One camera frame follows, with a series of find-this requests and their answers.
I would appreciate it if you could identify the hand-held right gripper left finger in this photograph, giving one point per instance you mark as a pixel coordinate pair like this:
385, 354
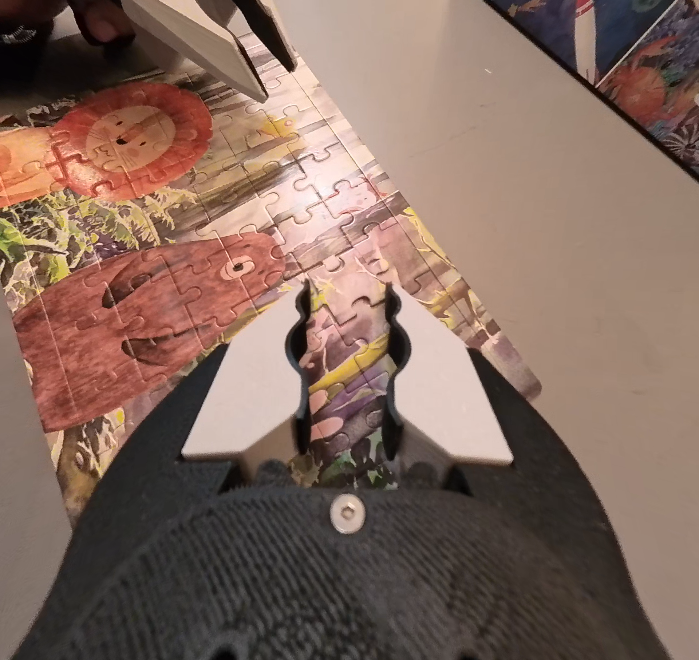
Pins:
245, 392

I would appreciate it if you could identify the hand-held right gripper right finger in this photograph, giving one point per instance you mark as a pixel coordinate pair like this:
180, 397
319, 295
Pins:
448, 392

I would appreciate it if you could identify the illustrated puzzle box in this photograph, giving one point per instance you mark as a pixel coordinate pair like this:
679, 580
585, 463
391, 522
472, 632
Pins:
600, 26

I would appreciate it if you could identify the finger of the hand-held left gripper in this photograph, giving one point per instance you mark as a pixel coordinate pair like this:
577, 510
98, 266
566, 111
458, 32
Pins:
262, 21
180, 21

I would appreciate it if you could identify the forest animal jigsaw puzzle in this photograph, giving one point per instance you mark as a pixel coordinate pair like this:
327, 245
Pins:
191, 234

